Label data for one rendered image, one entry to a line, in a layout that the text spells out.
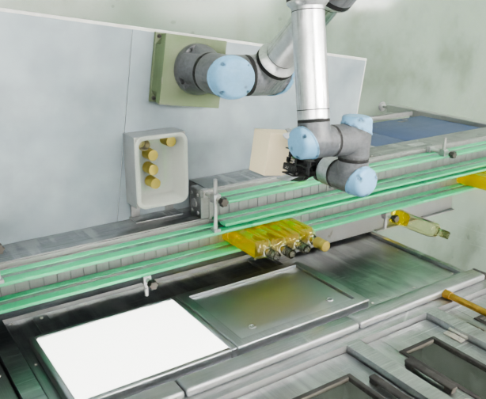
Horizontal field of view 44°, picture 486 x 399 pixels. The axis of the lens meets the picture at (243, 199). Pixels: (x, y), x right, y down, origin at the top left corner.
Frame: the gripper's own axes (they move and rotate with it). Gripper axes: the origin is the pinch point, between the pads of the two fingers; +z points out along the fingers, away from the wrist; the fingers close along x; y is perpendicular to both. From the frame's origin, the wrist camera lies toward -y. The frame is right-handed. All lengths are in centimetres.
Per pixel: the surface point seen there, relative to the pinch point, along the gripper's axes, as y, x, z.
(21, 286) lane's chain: 66, 42, 22
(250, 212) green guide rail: -5.0, 23.7, 19.0
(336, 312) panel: -9.5, 41.5, -21.5
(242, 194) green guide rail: 0.8, 16.7, 16.7
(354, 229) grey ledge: -58, 34, 23
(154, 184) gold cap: 25.7, 16.0, 28.8
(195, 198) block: 12.7, 20.1, 25.4
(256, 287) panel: 0.2, 43.3, 4.1
